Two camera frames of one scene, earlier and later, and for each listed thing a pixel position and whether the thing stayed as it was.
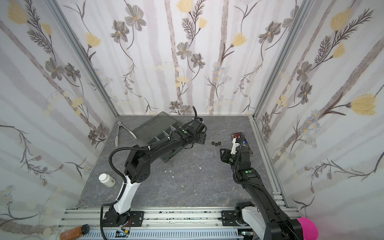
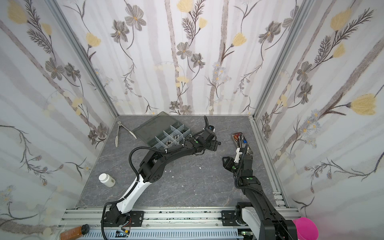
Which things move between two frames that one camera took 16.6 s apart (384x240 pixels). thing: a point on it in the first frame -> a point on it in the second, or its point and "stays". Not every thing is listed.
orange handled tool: x=75 y=233 stays
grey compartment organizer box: x=157 y=128 stays
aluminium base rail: x=160 y=224 stays
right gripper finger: x=225 y=155 -> x=228 y=163
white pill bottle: x=106 y=179 stays
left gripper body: x=200 y=139 -> x=212 y=146
